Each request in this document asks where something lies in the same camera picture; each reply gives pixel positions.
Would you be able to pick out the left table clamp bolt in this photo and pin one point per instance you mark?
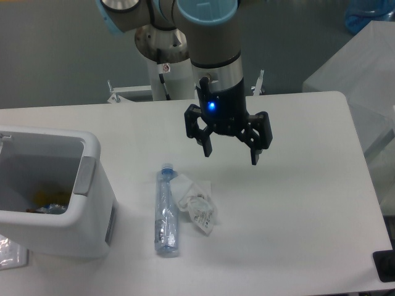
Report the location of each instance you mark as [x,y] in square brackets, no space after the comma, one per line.
[114,97]

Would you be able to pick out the blue water jug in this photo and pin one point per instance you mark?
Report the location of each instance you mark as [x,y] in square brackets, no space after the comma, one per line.
[360,13]

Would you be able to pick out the clear plastic water bottle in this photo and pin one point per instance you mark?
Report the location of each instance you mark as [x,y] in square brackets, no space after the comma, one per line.
[166,229]

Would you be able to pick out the white side table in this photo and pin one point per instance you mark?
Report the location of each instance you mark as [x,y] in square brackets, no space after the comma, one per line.
[363,70]

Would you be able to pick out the black device at table edge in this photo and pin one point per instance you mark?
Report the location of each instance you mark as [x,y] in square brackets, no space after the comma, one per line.
[384,263]

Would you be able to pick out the white trash can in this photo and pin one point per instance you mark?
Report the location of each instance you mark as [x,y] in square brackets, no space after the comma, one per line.
[34,159]

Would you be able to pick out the table clamp bolt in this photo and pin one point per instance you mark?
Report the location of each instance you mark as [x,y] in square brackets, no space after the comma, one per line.
[114,97]
[258,88]

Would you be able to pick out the shiny plastic sheet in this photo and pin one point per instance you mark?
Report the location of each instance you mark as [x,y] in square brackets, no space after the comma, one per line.
[13,255]

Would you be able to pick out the white plastic wrapper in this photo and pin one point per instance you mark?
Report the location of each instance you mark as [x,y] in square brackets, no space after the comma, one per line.
[195,198]

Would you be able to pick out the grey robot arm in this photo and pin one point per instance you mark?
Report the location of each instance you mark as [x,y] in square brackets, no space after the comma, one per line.
[207,33]

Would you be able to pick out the right table clamp bolt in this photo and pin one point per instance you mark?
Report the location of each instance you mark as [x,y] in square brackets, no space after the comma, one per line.
[258,88]

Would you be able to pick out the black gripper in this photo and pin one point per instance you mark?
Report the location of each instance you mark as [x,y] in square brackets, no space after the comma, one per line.
[225,113]

